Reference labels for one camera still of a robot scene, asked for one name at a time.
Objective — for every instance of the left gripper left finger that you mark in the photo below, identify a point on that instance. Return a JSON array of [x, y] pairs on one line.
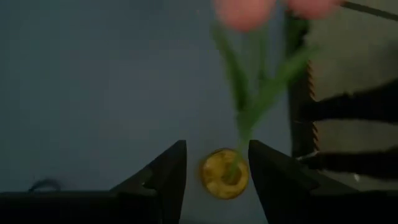
[[168, 180]]

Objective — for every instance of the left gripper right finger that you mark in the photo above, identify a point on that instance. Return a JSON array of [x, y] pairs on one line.
[[280, 186]]

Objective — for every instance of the pink tulip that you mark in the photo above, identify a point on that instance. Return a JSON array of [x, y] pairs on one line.
[[244, 14], [311, 7]]

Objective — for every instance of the gold vase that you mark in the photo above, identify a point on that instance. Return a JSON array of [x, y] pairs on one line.
[[217, 186]]

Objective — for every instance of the blue-grey table mat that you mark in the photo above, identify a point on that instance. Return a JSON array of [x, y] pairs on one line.
[[93, 93]]

